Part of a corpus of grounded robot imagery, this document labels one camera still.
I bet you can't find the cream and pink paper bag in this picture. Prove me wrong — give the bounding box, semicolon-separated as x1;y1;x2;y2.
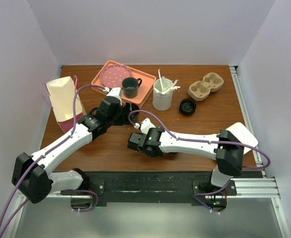
41;76;86;133

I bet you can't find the black plastic cup stack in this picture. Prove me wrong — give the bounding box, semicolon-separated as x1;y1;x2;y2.
128;102;139;123

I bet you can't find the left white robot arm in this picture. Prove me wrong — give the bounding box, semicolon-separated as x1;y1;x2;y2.
12;96;133;204

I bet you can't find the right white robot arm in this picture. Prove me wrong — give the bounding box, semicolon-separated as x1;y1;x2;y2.
128;127;244;195

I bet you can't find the dark green mug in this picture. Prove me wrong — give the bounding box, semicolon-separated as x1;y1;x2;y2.
122;77;142;98

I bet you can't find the pink polka dot plate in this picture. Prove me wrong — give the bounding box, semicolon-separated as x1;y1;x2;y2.
100;64;132;89

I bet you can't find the white cylindrical container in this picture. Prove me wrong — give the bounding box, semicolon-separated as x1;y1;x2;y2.
152;77;173;111

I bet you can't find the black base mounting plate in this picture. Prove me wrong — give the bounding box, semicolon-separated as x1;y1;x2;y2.
86;171;237;208

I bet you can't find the white wrapped straw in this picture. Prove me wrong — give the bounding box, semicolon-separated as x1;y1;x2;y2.
158;68;165;95

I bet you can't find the brown cardboard cup carrier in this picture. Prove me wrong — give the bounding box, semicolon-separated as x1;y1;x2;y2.
188;72;224;102

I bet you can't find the white square plate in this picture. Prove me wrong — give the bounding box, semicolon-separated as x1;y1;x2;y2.
226;122;258;147

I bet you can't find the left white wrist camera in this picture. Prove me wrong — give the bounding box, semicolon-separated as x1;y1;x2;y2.
106;87;123;100

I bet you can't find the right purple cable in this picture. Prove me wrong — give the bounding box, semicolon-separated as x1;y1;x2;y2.
128;110;272;171

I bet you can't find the purple cable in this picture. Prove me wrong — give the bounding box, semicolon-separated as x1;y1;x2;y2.
128;110;272;171
0;84;109;238

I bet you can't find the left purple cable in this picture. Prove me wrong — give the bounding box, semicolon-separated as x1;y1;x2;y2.
0;84;109;238

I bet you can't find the aluminium frame rail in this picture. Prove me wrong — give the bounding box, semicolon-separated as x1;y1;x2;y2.
229;66;248;123

